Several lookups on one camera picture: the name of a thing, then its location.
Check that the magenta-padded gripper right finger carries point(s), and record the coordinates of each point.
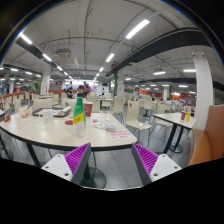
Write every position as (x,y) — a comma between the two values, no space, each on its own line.
(146,160)

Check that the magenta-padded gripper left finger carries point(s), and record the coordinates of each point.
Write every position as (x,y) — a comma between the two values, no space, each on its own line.
(77,160)

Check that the green-labelled clear drink bottle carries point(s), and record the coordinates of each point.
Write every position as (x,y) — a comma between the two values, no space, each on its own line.
(79,116)

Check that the red printed table sticker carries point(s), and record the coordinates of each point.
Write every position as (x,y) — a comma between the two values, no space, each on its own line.
(120,134)

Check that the small red sauce packet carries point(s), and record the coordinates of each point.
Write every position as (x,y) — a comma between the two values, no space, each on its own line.
(96,120)

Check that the crumpled clear plastic wrapper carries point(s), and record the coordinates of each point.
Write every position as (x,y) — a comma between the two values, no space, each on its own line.
(111,127)

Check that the white black-legged side table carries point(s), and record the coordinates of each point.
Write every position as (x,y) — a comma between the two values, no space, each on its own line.
(173,118)

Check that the red paper cup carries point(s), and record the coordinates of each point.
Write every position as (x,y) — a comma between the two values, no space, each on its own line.
(88,109)

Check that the white black-dotted mug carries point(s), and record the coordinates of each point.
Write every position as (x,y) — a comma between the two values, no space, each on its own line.
(47,115)

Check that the small red cup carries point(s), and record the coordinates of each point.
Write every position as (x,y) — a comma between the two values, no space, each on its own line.
(183,115)

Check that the small yellow bottle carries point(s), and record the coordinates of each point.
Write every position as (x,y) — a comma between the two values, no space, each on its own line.
(188,116)

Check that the orange upholstered bench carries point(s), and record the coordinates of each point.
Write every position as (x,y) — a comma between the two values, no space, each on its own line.
(208,143)

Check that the person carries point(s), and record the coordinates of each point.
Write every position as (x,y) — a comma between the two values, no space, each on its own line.
(81,91)
(87,87)
(69,92)

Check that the crumpled orange-white food wrapper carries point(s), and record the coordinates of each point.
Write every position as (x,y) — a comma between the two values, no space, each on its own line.
(25,111)

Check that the small red table sign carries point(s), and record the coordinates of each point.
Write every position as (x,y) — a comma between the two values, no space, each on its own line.
(6,117)

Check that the ceiling air conditioning unit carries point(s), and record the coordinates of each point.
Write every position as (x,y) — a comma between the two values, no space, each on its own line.
(63,53)

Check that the group of ceiling strip lights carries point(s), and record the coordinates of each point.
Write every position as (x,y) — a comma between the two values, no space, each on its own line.
(137,29)

